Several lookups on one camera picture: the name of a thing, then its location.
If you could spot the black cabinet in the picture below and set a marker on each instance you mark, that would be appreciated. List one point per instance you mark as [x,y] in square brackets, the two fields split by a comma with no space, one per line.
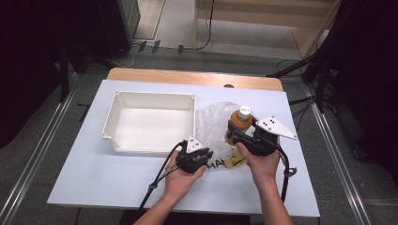
[120,25]

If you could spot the black curtain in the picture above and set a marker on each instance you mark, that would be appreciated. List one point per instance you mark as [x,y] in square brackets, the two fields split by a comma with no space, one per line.
[31,62]
[369,78]

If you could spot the black metal stand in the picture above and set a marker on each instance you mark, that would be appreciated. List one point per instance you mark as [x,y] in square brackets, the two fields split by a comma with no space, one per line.
[64,75]

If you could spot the person's right hand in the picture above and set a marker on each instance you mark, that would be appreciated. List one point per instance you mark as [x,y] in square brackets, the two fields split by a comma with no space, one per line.
[263,165]

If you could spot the clear plastic bag smiley print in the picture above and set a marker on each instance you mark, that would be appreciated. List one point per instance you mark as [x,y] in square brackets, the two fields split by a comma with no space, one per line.
[214,125]

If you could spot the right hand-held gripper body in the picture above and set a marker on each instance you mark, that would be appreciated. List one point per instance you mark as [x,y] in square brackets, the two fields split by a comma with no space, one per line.
[266,137]

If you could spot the white plastic box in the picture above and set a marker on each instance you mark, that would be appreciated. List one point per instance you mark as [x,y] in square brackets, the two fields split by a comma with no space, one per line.
[150,128]

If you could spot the person's dark lap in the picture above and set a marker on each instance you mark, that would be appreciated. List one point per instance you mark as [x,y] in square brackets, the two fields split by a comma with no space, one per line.
[203,218]

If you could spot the metal floor rail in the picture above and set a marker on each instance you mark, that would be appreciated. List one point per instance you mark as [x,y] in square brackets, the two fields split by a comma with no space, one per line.
[34,159]
[338,156]

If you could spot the person's left hand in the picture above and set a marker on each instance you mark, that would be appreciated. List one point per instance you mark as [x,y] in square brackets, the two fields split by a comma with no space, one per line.
[181,181]

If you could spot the white table board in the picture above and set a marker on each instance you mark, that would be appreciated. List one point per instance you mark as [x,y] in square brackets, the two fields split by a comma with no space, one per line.
[109,175]

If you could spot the wooden table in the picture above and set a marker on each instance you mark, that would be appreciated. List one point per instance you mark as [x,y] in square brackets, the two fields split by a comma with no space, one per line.
[175,76]

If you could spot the light wooden frame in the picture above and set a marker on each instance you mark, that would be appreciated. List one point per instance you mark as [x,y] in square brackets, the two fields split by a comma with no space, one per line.
[306,34]

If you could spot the black tripod stand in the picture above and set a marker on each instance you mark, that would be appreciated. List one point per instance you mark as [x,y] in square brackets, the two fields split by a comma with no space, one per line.
[316,73]

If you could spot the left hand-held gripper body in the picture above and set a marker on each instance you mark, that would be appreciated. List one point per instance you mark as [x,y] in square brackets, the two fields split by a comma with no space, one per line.
[192,156]

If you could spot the orange drink bottle white cap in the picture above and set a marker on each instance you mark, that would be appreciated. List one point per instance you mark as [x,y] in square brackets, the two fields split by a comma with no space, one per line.
[240,120]

